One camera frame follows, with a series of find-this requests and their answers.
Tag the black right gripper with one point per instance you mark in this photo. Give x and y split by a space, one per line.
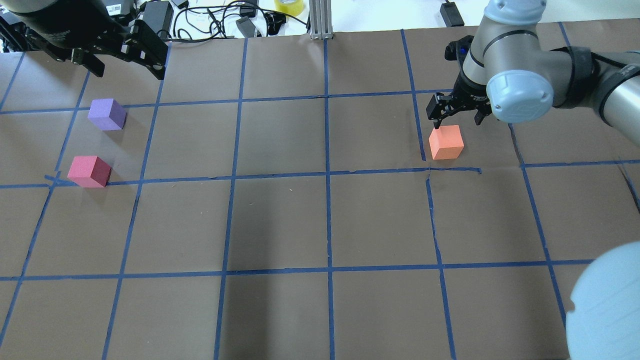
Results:
471 91

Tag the black power adapter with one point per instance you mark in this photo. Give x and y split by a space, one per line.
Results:
451 14

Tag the yellow tape roll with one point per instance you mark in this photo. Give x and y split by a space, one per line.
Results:
289 7

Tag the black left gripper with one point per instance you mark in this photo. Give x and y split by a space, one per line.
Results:
60 29

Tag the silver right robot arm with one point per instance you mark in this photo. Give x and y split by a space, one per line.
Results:
504 72

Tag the purple foam cube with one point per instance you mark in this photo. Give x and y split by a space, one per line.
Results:
107 114

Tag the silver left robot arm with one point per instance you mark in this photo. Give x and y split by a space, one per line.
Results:
58 54

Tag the red foam cube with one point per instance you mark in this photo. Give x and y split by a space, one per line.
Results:
89 171

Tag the aluminium frame post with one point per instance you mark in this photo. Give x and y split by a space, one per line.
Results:
320 20

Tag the orange foam cube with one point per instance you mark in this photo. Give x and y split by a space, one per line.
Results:
446 142

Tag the black power brick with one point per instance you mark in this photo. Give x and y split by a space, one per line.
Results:
158 15

